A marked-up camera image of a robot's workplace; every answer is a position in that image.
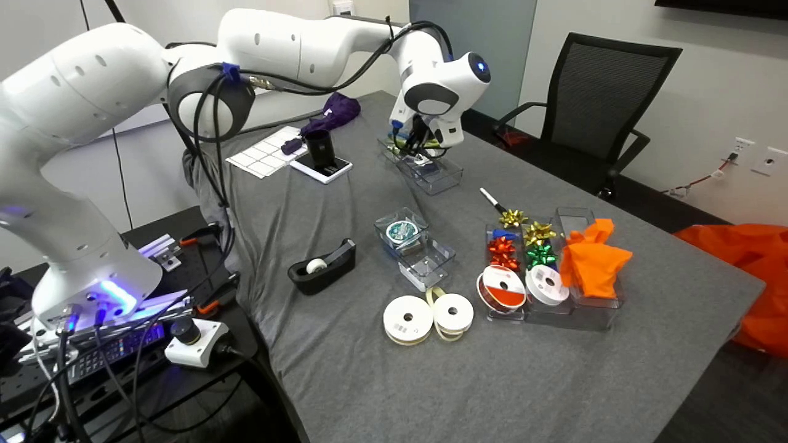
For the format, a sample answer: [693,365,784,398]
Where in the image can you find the white square tray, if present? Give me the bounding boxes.
[290,153,353,185]

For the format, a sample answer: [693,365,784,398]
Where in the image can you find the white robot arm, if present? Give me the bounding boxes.
[0,8,491,327]

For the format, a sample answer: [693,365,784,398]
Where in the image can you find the white grid paper sheet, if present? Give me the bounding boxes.
[226,125,299,179]

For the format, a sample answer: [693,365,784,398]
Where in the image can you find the orange bag on floor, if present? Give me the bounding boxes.
[677,223,788,356]

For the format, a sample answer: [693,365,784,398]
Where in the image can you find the grey table cloth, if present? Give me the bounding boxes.
[199,93,760,443]

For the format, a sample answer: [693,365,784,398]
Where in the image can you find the green gift bow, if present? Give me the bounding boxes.
[528,244,556,269]

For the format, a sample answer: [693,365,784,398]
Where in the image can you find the black mesh office chair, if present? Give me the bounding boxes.
[493,31,683,200]

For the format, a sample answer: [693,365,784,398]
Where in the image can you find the teal ribbon spool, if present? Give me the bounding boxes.
[384,218,422,248]

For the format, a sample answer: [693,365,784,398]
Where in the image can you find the gold gift bow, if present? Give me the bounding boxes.
[523,222,556,248]

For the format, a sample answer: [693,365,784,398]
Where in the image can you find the white ribbon spool left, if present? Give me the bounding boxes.
[381,296,433,347]

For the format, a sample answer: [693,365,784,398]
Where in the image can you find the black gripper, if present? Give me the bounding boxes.
[387,116,451,158]

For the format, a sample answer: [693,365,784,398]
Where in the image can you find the clear container with scissors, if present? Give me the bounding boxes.
[381,137,462,195]

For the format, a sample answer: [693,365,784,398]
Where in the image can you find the wall mounted television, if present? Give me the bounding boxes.
[655,0,788,19]

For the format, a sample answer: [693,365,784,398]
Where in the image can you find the red gift bow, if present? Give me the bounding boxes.
[487,237,519,270]

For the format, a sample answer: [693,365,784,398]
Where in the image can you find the white ribbon spool right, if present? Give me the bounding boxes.
[426,290,476,341]

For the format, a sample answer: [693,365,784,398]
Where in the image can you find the black tape dispenser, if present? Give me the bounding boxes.
[289,238,355,296]

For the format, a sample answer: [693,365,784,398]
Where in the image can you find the clear empty container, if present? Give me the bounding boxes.
[400,240,456,292]

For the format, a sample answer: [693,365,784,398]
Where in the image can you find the purple folded umbrella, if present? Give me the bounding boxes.
[281,93,360,156]

